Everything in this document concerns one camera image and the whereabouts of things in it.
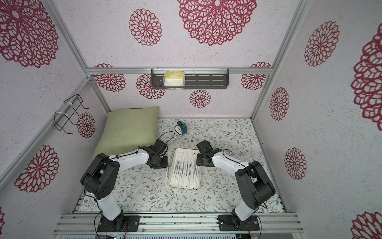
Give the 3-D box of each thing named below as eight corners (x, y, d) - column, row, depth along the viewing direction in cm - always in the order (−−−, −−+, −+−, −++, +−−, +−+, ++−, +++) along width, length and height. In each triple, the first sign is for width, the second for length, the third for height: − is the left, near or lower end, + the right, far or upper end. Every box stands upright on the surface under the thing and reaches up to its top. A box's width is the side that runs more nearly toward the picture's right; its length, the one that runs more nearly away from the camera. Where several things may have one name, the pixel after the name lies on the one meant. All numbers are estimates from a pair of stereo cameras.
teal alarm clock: (181, 137, 111) (180, 130, 105) (174, 131, 115) (173, 124, 108) (187, 133, 114) (187, 125, 107) (181, 127, 118) (180, 119, 111)
